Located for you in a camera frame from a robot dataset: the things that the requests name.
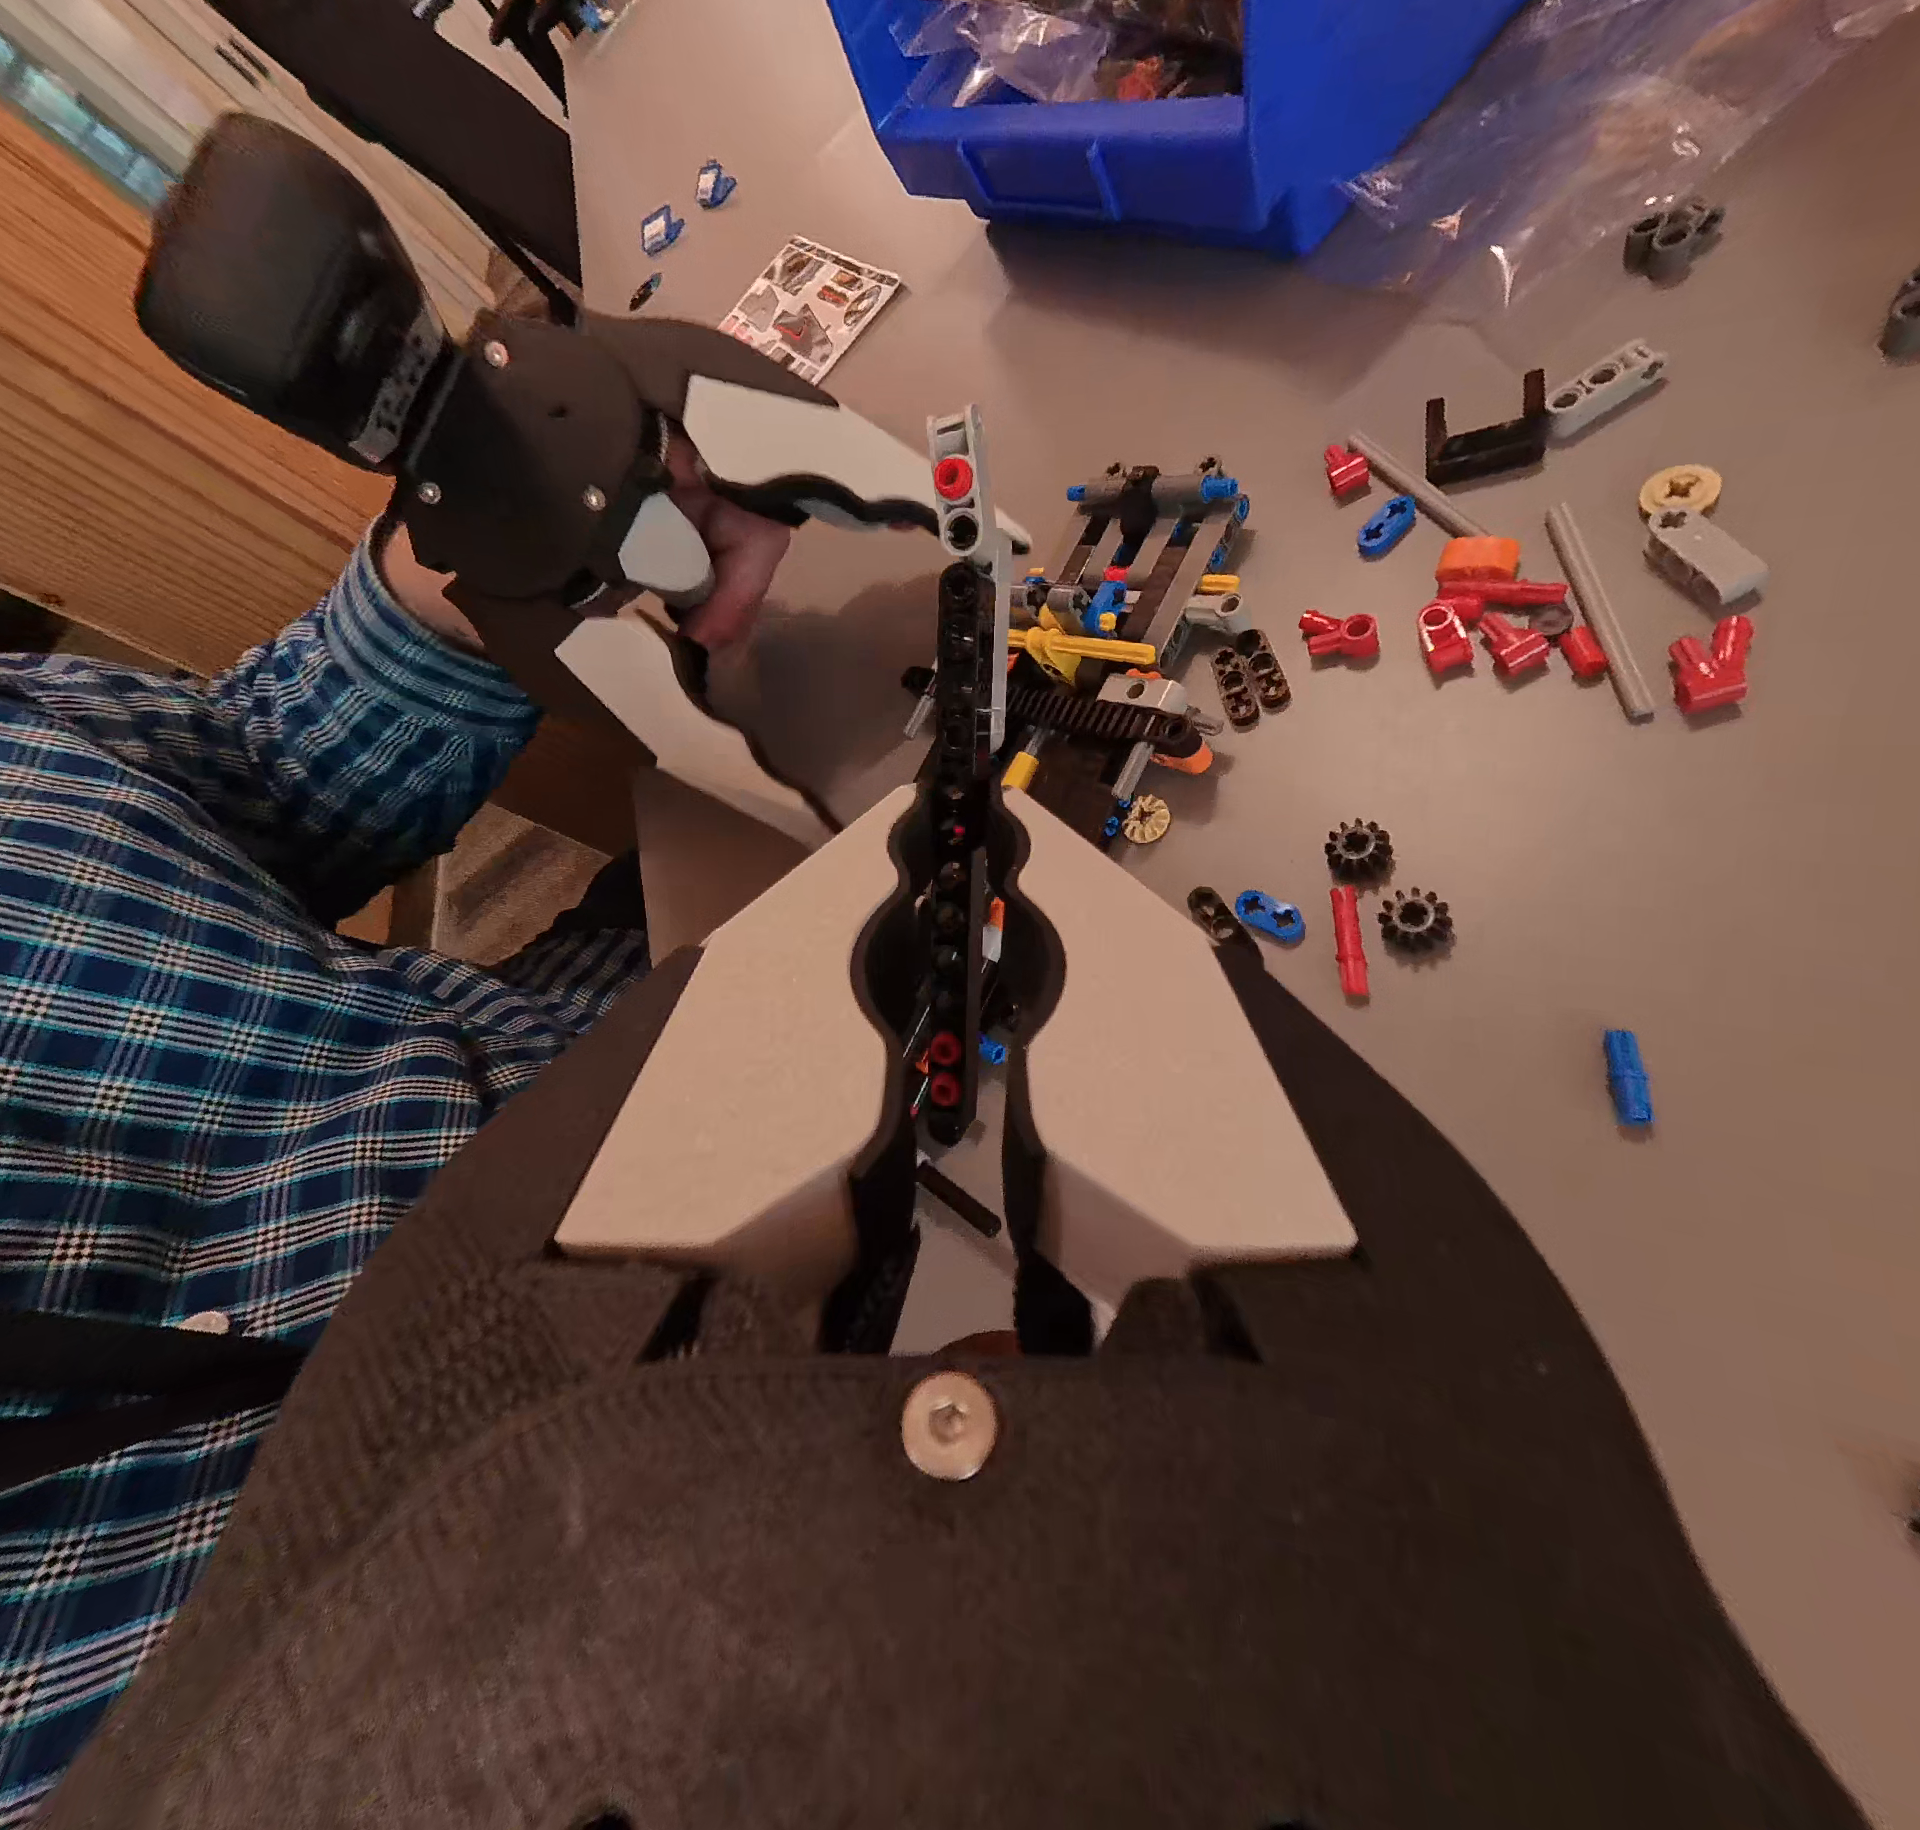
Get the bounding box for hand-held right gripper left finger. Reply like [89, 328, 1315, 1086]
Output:
[552, 785, 924, 1355]

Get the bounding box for clear plastic bag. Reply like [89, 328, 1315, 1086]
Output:
[1342, 0, 1920, 317]

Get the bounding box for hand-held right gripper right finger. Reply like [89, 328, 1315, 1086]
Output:
[992, 785, 1363, 1357]

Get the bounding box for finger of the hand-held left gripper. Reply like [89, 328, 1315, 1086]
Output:
[552, 612, 843, 849]
[663, 373, 1039, 554]

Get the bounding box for long black lego beam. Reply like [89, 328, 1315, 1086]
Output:
[904, 405, 1009, 1149]

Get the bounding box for person's torso plaid shirt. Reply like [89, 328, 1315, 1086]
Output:
[0, 651, 654, 1817]

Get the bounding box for blue plastic bin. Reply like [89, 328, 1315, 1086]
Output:
[813, 0, 1613, 259]

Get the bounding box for lego sticker sheet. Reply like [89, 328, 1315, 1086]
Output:
[717, 236, 904, 366]

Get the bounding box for light grey short lego beam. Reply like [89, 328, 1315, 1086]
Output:
[1545, 341, 1669, 440]

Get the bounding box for clear bags of lego parts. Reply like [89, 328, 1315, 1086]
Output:
[885, 0, 1246, 107]

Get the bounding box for person's left hand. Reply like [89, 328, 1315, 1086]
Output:
[665, 441, 796, 650]

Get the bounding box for grey lego axle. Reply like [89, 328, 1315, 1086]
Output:
[1346, 430, 1492, 540]
[1545, 501, 1655, 722]

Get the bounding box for grey lego connector block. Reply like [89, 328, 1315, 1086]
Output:
[1640, 510, 1769, 609]

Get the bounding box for person's left forearm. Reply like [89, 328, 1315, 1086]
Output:
[194, 525, 543, 931]

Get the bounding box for black u-shaped lego bracket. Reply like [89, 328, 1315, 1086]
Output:
[1422, 366, 1550, 489]

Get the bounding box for lego car chassis assembly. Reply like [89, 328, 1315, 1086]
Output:
[898, 456, 1253, 1235]

